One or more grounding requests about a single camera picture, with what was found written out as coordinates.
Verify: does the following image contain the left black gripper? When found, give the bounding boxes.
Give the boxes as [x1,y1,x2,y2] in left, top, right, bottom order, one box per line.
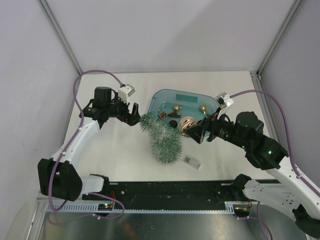
[105,92,142,126]

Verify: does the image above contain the gold striped bauble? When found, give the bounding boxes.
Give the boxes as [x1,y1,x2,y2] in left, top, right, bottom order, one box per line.
[177,116,198,138]

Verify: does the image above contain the grey slotted cable duct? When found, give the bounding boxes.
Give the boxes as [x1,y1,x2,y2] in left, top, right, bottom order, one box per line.
[58,202,251,215]

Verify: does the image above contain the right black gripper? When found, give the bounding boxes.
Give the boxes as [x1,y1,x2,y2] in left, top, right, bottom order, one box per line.
[183,106,251,150]

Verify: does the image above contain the dark brown ornament piece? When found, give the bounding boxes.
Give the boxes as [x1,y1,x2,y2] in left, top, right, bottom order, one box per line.
[168,112,181,128]

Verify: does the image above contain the small pine cone ornament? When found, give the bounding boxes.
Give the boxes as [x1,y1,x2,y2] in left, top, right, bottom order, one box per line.
[158,111,168,120]

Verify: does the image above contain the left aluminium corner post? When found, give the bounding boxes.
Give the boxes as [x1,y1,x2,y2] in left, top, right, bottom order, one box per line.
[37,0,83,74]

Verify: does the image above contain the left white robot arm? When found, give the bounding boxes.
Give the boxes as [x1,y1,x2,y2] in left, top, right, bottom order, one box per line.
[37,85,140,202]

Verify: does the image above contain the right aluminium corner post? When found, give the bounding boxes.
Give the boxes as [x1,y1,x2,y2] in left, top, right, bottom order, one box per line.
[256,0,305,76]

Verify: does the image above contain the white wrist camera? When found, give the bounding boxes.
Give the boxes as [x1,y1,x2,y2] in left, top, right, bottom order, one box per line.
[118,84,135,104]
[215,92,234,116]

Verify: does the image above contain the small frosted christmas tree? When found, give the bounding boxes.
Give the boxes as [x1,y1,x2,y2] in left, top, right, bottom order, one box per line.
[140,112,183,165]

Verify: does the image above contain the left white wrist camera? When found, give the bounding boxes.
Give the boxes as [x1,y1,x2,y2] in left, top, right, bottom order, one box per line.
[118,84,135,104]

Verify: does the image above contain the small gold ball ornament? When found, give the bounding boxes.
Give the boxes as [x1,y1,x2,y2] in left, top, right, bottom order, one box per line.
[173,104,182,112]
[199,105,207,115]

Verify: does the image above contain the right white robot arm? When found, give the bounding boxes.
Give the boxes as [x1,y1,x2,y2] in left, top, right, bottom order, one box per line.
[183,111,320,239]

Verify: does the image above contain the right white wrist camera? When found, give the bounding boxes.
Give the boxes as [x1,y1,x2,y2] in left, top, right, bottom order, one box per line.
[215,92,234,116]

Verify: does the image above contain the teal plastic container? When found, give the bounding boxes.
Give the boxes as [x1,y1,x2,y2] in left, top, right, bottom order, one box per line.
[147,89,220,126]

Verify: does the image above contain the aluminium corner post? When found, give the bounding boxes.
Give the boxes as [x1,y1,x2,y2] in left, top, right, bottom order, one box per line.
[256,0,305,76]
[37,0,83,74]

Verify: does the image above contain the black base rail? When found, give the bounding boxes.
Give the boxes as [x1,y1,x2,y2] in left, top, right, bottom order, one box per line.
[82,178,251,210]

